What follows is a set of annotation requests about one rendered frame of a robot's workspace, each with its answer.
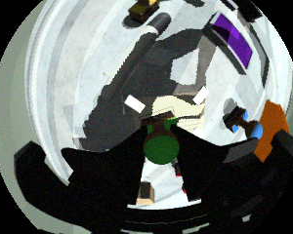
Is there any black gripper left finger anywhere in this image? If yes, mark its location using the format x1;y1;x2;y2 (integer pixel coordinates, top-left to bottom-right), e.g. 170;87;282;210
61;125;147;206

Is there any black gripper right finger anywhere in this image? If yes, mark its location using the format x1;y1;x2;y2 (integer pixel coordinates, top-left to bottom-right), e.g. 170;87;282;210
170;125;259;202

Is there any yellow rubber stamp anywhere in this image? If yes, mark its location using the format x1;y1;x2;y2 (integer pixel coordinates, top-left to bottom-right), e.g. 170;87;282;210
128;0;159;24

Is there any red stamp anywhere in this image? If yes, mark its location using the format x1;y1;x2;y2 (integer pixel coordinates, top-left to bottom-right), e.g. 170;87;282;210
174;163;187;194

